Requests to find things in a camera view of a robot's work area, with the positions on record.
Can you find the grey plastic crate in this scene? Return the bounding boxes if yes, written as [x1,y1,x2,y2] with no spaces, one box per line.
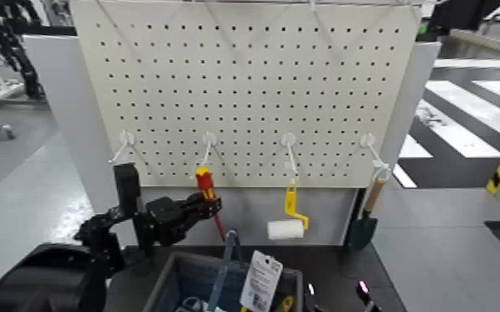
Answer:
[143,251,304,312]

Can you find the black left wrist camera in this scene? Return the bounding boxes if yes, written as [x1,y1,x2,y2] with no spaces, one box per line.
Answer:
[113,163,142,217]

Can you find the white card package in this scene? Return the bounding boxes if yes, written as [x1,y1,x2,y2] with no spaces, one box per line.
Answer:
[239,250,284,312]

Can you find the beige perforated pegboard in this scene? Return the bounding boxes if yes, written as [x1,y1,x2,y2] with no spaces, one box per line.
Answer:
[70,0,421,189]

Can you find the red yellow screwdriver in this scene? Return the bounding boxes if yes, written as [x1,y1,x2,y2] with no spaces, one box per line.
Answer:
[194,166,226,242]

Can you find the yellow paint roller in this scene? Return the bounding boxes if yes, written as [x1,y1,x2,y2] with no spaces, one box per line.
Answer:
[267,183,311,241]

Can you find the black monitor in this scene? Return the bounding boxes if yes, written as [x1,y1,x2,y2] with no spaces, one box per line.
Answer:
[426,0,500,38]

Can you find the black cable chain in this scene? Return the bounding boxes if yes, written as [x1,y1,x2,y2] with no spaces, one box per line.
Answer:
[0,0,47,100]

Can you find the white roller tie loop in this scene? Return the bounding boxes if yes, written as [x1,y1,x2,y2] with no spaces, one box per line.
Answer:
[285,161,300,186]

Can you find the pale grey looped tool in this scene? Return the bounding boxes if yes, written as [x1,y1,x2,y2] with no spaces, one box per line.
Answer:
[175,295,209,312]

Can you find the black horizontal bar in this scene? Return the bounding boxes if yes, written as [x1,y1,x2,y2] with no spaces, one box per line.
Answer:
[12,22,78,37]

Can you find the white pegboard hook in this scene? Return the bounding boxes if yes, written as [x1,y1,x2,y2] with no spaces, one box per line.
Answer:
[197,131,218,168]
[360,132,393,173]
[281,132,300,175]
[108,130,135,164]

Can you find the yellow black small tool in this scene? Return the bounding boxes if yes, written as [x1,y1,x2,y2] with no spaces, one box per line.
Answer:
[276,295,296,312]

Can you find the blue long tool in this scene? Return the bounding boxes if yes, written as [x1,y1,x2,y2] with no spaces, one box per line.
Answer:
[207,229,241,312]

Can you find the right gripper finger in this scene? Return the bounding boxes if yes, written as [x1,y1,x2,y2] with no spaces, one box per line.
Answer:
[306,283,321,312]
[356,280,382,312]

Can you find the white partition panel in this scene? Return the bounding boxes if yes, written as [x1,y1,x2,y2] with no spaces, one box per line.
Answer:
[22,34,443,247]

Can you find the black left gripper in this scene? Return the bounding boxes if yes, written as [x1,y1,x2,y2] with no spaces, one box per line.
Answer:
[134,192,223,256]

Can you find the green trowel wooden handle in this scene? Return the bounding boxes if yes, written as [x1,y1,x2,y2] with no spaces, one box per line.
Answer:
[347,178,387,253]

